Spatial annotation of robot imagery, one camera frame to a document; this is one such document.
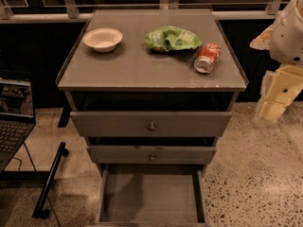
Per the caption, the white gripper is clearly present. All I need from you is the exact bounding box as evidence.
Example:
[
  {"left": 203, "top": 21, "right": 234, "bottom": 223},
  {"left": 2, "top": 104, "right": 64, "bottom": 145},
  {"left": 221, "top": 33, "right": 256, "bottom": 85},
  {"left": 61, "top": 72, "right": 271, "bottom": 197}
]
[{"left": 250, "top": 3, "right": 303, "bottom": 122}]

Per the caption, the red coke can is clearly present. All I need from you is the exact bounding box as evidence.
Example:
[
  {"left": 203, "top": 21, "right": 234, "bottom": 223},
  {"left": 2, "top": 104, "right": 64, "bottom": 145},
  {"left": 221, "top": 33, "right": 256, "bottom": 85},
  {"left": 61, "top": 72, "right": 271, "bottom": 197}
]
[{"left": 194, "top": 43, "right": 221, "bottom": 74}]

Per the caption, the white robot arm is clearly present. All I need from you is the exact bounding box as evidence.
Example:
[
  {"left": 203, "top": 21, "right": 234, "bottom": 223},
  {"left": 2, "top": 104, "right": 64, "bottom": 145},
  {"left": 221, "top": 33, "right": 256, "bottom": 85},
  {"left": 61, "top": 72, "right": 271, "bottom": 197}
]
[{"left": 250, "top": 0, "right": 303, "bottom": 122}]

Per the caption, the grey drawer cabinet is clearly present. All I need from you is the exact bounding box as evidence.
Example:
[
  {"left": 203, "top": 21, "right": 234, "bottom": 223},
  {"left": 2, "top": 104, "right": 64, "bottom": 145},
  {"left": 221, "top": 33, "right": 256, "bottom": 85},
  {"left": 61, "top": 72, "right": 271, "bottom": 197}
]
[{"left": 55, "top": 9, "right": 250, "bottom": 227}]

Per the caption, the grey middle drawer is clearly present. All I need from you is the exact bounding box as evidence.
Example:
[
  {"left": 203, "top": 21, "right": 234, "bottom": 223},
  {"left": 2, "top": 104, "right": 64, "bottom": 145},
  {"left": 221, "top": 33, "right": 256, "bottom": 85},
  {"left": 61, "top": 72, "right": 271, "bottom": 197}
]
[{"left": 87, "top": 145, "right": 217, "bottom": 165}]

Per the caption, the grey top drawer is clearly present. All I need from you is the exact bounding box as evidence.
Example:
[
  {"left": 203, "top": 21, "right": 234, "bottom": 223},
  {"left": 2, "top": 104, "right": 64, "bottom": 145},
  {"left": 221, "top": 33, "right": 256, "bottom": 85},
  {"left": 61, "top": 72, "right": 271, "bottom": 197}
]
[{"left": 70, "top": 112, "right": 231, "bottom": 137}]

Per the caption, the grey open bottom drawer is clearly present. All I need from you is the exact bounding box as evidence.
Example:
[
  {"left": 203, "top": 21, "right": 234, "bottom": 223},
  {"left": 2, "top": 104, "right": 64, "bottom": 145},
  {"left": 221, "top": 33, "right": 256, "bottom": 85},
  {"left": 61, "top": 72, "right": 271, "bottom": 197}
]
[{"left": 97, "top": 165, "right": 210, "bottom": 227}]

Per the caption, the green chip bag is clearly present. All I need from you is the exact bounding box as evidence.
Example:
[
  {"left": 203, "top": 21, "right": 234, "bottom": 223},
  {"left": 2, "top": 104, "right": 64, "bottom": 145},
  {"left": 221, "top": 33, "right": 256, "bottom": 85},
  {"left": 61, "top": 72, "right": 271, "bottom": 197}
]
[{"left": 145, "top": 26, "right": 202, "bottom": 53}]

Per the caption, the metal window railing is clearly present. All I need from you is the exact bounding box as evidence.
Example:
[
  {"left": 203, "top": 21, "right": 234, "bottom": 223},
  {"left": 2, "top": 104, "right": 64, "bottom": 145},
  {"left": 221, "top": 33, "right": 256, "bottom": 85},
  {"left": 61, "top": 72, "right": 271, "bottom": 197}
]
[{"left": 0, "top": 0, "right": 290, "bottom": 23}]

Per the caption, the white bowl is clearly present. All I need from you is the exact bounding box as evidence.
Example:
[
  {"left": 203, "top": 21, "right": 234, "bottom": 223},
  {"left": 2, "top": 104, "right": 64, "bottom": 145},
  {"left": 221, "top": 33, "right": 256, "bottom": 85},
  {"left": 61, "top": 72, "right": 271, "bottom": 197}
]
[{"left": 82, "top": 28, "right": 123, "bottom": 53}]

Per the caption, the black laptop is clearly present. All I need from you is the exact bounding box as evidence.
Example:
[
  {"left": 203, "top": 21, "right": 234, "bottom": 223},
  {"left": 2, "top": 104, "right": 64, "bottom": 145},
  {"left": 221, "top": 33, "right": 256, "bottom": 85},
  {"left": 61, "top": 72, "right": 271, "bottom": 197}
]
[{"left": 0, "top": 79, "right": 36, "bottom": 172}]

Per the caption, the black laptop stand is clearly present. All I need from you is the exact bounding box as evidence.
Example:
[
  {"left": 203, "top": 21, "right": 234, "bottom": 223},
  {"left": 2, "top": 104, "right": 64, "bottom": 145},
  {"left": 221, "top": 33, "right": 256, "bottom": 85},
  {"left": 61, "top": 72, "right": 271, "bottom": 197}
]
[{"left": 0, "top": 142, "right": 69, "bottom": 219}]

